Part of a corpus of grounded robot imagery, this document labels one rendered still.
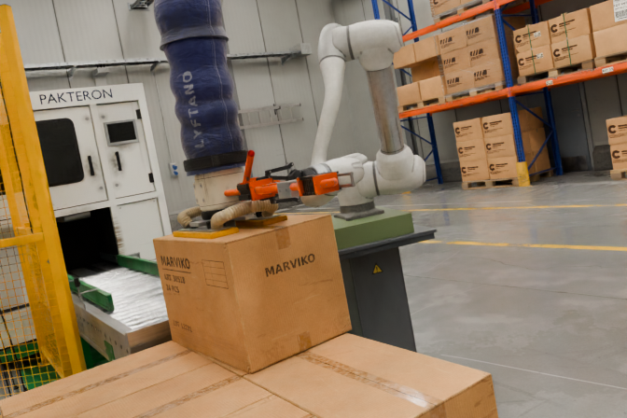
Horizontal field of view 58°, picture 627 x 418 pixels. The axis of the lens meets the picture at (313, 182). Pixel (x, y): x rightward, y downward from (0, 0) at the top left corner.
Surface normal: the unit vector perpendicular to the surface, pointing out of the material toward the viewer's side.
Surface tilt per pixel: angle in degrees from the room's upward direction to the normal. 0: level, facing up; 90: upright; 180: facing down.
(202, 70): 78
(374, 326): 90
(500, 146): 89
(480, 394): 90
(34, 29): 90
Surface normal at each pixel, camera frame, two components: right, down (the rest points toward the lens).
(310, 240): 0.59, -0.07
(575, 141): -0.80, 0.18
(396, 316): 0.26, 0.00
